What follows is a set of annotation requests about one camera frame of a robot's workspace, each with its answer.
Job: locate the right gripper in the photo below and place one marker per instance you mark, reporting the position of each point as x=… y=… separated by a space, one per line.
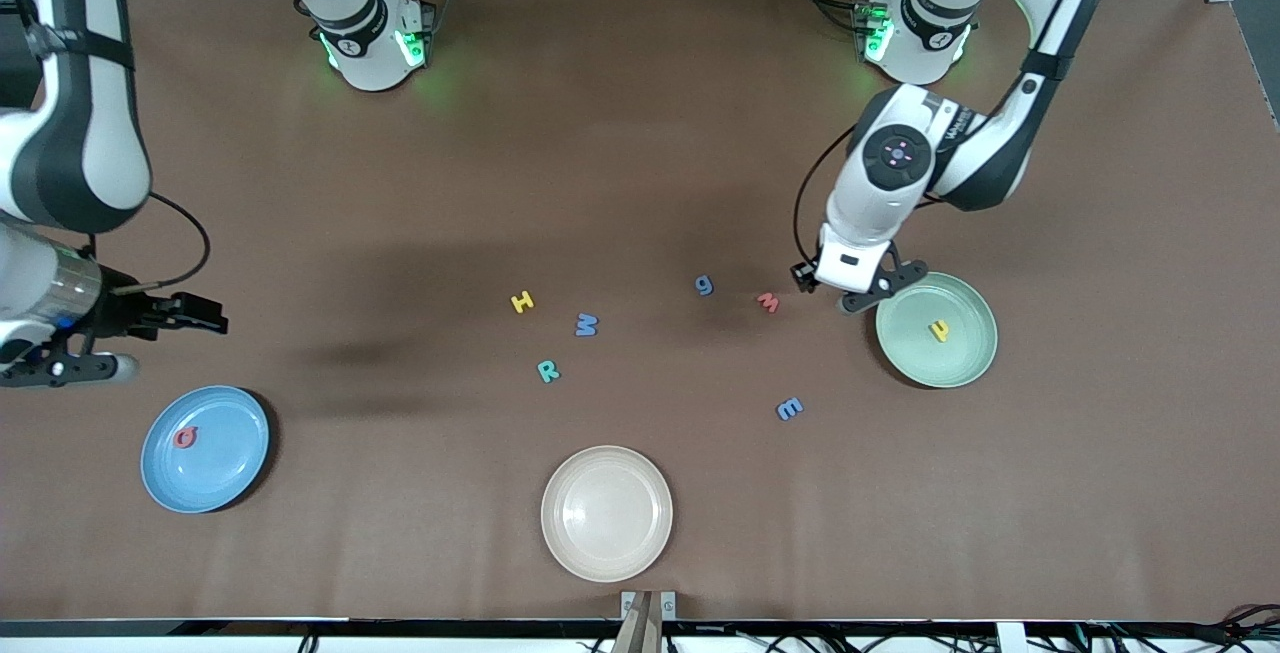
x=127 y=316

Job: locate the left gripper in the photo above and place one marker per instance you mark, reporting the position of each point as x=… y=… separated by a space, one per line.
x=803 y=276

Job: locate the red foam letter m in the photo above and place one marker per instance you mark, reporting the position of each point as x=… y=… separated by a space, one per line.
x=768 y=304

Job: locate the yellow foam letter h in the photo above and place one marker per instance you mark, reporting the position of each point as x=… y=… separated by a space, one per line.
x=522 y=302
x=939 y=332

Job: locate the pink foam letter Q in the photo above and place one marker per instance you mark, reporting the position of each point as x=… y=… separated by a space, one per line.
x=178 y=439

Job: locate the blue foam letter e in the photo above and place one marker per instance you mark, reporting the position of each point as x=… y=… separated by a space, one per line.
x=789 y=409

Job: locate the blue foam letter g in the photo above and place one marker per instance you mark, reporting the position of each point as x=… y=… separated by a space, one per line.
x=705 y=287

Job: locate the blue foam letter W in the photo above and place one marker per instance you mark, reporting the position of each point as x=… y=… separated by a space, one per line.
x=586 y=325

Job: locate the teal foam letter R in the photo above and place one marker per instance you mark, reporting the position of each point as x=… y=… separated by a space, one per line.
x=545 y=370

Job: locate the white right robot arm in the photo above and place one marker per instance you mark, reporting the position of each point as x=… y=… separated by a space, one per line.
x=370 y=43

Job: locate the green plate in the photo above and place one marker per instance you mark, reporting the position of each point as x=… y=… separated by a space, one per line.
x=970 y=353

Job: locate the blue plate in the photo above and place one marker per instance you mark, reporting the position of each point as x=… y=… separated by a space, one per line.
x=215 y=478

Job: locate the beige plate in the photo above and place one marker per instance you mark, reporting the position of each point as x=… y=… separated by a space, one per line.
x=606 y=513

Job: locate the brown table cover sheet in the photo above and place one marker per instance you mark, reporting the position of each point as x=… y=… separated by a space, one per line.
x=640 y=133

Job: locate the metal camera pole bracket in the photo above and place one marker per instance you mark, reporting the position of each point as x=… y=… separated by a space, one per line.
x=648 y=633

